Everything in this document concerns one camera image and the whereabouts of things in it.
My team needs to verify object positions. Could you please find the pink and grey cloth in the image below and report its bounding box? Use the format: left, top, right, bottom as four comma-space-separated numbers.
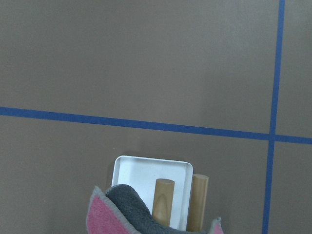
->
86, 184, 225, 234

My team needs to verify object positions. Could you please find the white rectangular tray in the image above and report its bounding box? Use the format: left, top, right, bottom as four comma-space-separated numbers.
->
112, 156, 193, 231

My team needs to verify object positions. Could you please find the inner wooden rack bar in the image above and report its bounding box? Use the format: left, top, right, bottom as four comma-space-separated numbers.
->
152, 178, 175, 227

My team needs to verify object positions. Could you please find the wooden rack bar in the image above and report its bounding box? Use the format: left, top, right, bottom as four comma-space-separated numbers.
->
187, 174, 209, 232
152, 178, 175, 227

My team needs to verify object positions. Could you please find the outer wooden rack bar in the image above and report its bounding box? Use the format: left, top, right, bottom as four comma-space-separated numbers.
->
187, 174, 209, 232

